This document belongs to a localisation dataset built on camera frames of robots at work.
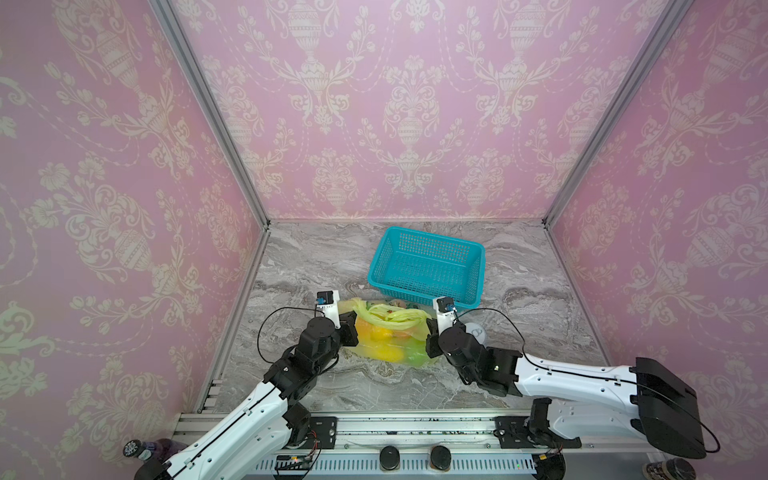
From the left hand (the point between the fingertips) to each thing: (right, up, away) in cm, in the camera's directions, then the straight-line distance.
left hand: (359, 315), depth 79 cm
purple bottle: (-39, -23, -19) cm, 49 cm away
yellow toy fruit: (+6, -10, +3) cm, 12 cm away
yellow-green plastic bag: (+11, -1, +1) cm, 12 cm away
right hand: (+18, -2, 0) cm, 18 cm away
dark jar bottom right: (+67, -28, -17) cm, 74 cm away
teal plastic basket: (+18, +11, +30) cm, 37 cm away
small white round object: (+33, -6, +6) cm, 34 cm away
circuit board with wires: (-16, -35, -6) cm, 39 cm away
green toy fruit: (+15, -11, +2) cm, 18 cm away
